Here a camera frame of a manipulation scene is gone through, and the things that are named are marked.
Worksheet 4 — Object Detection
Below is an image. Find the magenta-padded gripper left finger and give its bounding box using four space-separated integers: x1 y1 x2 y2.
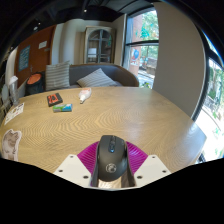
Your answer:
53 141 101 188

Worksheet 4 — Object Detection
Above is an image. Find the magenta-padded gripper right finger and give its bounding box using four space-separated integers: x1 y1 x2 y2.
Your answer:
125 141 172 188

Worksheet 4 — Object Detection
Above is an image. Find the black computer mouse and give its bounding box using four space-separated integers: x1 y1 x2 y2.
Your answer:
96 134 129 183

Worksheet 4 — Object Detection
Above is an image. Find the green and blue pack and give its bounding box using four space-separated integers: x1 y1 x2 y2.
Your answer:
52 103 73 113

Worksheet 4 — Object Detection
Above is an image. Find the black and orange box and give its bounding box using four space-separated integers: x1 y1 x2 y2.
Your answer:
46 92 64 108

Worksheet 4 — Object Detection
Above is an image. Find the white and pink bottle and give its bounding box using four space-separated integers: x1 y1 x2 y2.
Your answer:
78 87 93 105

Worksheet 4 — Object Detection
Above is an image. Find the white printed paper sheet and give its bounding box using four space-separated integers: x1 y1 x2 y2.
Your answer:
3 102 26 126

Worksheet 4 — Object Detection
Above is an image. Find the striped grey cushion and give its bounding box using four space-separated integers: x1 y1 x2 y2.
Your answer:
76 67 118 89
44 60 71 92

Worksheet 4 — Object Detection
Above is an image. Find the black and orange round basket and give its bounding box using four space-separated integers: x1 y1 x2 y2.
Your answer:
26 72 45 95

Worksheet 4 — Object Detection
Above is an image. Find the clear acrylic sign stand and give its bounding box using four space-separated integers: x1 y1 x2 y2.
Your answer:
7 75 21 106

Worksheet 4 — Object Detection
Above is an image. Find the grey sofa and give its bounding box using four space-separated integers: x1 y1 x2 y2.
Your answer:
42 63 140 91

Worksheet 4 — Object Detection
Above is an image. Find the arched wooden cabinet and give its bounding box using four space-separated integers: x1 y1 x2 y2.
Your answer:
83 26 115 65

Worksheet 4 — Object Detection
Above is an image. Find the blue wall poster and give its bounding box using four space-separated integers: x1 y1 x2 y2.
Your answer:
18 45 31 73

